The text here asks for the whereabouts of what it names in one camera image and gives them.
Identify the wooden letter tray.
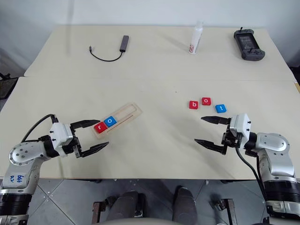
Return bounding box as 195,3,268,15
91,102,144,140

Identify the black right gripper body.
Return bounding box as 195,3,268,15
221,124,243,149

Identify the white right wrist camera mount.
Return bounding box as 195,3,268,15
229,113,253,142

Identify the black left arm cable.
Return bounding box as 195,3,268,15
20,114,58,143

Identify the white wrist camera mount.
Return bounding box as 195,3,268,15
48,122,74,156
229,113,253,142

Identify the black frame object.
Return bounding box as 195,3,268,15
0,72,19,101

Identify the rusty metal stand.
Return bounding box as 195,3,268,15
219,198,236,225
92,201,106,225

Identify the dark grey handheld controller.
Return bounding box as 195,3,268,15
233,27,266,60

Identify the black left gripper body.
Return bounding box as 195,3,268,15
69,124,83,158

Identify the white spray bottle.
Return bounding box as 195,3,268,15
188,20,204,56

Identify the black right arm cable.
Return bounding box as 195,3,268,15
235,144,268,201

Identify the grey USB hub with cable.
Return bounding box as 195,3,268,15
89,35,130,62

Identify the blue letter o block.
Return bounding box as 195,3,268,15
104,115,118,128

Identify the dark rounded shape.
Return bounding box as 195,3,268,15
172,186,198,222
109,190,142,225

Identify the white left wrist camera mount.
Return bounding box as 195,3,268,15
48,122,74,156

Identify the red letter r block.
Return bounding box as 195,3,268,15
93,121,108,135

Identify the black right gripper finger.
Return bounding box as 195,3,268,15
194,138,227,156
200,116,232,125

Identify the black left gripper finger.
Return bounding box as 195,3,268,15
70,119,102,130
80,141,110,158

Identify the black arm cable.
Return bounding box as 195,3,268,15
20,114,58,143
235,144,268,201

